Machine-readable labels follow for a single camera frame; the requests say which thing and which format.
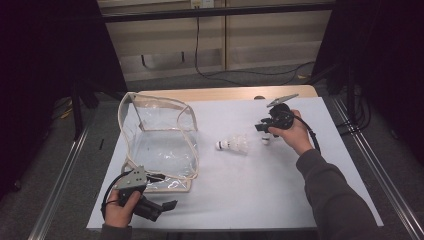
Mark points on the white wall outlet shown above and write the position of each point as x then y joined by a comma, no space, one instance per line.
202,3

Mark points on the aluminium floor rail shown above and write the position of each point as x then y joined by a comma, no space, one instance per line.
383,173
56,193

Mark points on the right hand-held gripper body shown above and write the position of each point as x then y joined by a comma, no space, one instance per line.
281,115

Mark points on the small black stick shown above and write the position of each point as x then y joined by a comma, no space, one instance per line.
101,144

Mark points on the white table mat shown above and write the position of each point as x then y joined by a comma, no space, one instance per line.
240,193

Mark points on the person's right hand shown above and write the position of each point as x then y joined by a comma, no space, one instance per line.
296,136

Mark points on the black curtain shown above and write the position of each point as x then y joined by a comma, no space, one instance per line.
393,50
40,66

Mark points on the clear plastic bag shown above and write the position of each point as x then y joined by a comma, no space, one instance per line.
160,150

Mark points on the round brown table grommet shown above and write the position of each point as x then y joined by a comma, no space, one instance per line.
259,97

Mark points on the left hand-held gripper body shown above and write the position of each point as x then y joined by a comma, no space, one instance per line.
133,180

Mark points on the black metal stand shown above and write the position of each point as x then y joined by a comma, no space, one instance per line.
350,100
77,113

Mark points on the person's left hand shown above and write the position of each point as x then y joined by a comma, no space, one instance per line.
118,216

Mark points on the wooden counter with dark edge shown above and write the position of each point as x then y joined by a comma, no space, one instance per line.
216,13

